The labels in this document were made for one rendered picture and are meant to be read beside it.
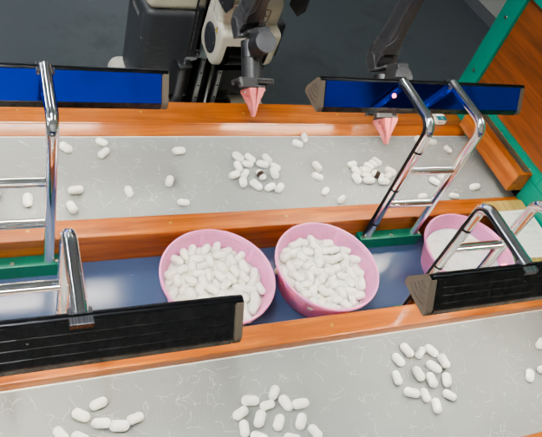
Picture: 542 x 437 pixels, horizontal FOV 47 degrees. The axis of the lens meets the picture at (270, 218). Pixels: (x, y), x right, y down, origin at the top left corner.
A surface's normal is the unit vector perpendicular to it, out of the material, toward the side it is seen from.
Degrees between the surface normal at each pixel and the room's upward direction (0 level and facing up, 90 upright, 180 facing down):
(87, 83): 58
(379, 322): 0
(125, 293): 0
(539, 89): 90
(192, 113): 0
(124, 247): 90
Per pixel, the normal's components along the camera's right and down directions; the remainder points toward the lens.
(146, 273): 0.27, -0.65
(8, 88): 0.40, 0.29
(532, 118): -0.91, 0.05
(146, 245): 0.30, 0.75
